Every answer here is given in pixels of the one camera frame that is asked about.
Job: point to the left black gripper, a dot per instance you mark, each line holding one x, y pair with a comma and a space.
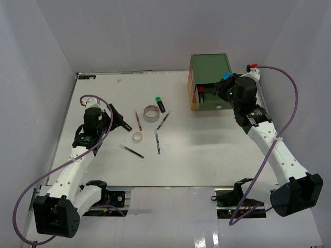
117, 119

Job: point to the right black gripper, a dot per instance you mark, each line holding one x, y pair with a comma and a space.
221, 87

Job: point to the blue highlighter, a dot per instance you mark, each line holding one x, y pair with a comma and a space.
226, 76

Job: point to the green drawer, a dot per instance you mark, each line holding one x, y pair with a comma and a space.
211, 101

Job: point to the pink highlighter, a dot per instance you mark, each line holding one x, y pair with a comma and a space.
200, 90

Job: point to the orange highlighter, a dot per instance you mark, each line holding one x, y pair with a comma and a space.
127, 127

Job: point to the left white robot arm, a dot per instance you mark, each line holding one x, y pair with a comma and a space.
58, 212

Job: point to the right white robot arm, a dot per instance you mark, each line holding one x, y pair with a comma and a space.
298, 189

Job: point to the green drawer cabinet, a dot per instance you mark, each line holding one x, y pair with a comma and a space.
205, 69

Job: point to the red pen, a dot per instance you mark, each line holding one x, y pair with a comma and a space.
138, 120

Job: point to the black pen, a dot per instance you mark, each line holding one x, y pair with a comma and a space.
132, 151

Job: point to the small clear tape roll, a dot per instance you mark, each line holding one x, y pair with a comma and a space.
137, 137

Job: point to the large tape roll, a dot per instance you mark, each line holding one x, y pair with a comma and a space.
151, 113

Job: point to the blue pen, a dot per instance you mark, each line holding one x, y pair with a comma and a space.
157, 141

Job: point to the green highlighter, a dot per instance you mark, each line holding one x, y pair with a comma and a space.
160, 104

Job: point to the purple pen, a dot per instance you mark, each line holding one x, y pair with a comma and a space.
165, 117

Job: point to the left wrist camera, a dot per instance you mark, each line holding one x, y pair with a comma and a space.
91, 103

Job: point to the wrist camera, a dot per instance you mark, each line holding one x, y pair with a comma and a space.
91, 103
253, 72

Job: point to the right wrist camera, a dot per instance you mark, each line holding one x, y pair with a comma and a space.
253, 72

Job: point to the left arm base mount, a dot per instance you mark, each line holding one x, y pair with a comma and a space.
116, 206

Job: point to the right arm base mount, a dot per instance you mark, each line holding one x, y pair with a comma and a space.
227, 200

